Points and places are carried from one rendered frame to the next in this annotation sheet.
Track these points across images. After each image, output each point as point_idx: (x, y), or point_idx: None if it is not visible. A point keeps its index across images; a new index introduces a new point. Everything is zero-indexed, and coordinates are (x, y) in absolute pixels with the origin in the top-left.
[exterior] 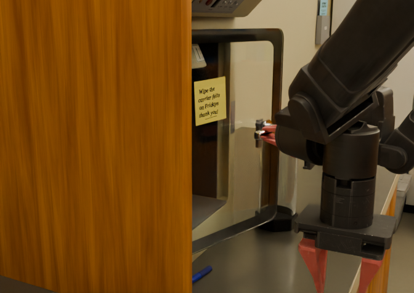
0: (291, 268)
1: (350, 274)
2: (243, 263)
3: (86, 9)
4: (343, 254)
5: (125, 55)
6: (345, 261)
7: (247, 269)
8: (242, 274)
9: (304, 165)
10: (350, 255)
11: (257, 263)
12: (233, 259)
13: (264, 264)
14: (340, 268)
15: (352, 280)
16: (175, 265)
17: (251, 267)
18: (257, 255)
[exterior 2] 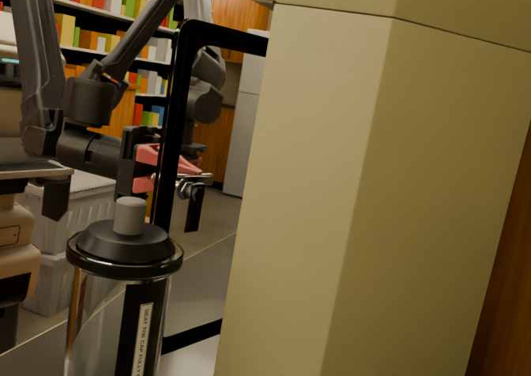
0: None
1: (58, 330)
2: (193, 359)
3: None
4: (32, 360)
5: None
6: (42, 347)
7: (190, 350)
8: (197, 345)
9: (145, 194)
10: (21, 358)
11: (173, 358)
12: (206, 368)
13: (164, 355)
14: (62, 339)
15: (64, 323)
16: None
17: (183, 353)
18: (168, 372)
